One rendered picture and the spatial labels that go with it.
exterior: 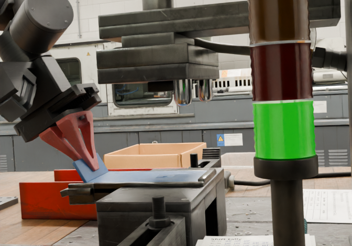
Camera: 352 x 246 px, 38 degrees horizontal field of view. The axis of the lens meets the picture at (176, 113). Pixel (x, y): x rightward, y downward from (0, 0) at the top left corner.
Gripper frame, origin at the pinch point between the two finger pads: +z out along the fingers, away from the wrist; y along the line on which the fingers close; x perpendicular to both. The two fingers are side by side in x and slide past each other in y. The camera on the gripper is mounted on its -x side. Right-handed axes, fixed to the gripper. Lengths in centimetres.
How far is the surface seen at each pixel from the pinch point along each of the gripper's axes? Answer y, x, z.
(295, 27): 29.5, -28.0, 0.9
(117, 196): 5.3, -9.2, 4.7
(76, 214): -12.3, 12.1, 4.5
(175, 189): 10.0, -5.6, 7.4
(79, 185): -0.3, -4.7, 1.5
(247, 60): -33, 642, -42
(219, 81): -56, 483, -29
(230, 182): 6.5, 32.7, 14.5
